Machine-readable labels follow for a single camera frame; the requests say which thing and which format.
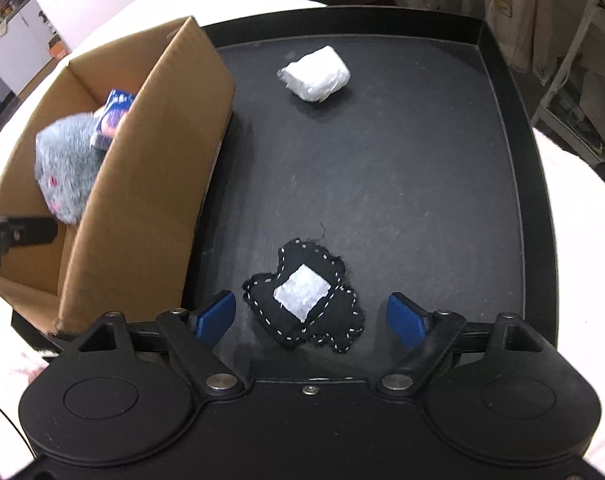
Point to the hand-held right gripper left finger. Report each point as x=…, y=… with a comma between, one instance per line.
x=215, y=317

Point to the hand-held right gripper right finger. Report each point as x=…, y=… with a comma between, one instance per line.
x=407, y=322

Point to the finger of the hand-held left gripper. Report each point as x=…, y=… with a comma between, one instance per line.
x=27, y=231

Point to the black stitched plush white patch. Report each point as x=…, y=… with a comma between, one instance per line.
x=282, y=320

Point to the grey fluffy plush toy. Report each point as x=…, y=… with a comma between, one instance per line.
x=67, y=165

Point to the brown cardboard box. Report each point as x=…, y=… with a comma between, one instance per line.
x=147, y=200

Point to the black shallow tray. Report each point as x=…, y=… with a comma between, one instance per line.
x=407, y=185

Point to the blue small carton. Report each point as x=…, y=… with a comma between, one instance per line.
x=113, y=112

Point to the white crumpled paper ball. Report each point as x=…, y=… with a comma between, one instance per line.
x=315, y=74

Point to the cream tote bag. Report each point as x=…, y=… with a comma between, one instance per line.
x=510, y=10

